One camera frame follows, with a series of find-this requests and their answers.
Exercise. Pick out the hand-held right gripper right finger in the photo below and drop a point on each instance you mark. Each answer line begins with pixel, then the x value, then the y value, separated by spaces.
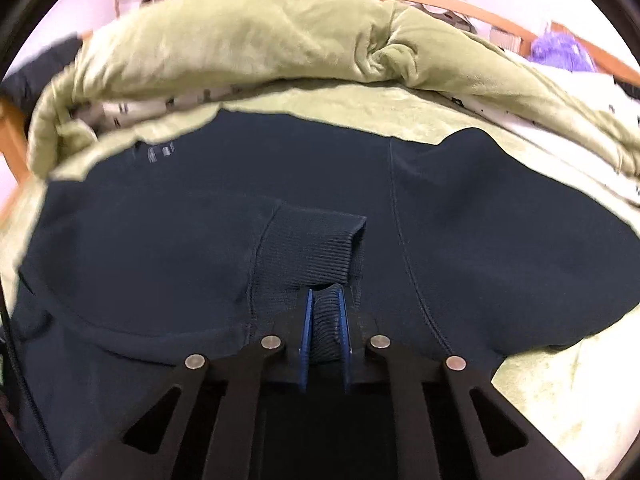
pixel 344 340

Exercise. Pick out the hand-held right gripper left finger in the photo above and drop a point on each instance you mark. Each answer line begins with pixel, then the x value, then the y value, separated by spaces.
pixel 304 340

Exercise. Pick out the dark navy sweater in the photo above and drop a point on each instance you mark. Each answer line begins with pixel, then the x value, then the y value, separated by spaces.
pixel 200 240

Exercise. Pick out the green plush bed blanket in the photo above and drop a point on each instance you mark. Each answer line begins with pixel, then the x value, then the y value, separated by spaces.
pixel 550 400

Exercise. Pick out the green duvet with white lining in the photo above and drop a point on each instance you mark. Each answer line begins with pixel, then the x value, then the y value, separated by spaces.
pixel 250 35

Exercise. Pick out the purple fluffy cloth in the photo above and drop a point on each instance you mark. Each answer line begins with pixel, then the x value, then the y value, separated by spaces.
pixel 560 50

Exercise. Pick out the black jacket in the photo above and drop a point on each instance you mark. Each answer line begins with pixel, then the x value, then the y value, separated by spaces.
pixel 35 75

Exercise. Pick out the wooden bed frame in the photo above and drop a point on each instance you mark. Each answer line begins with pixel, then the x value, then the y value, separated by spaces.
pixel 12 140

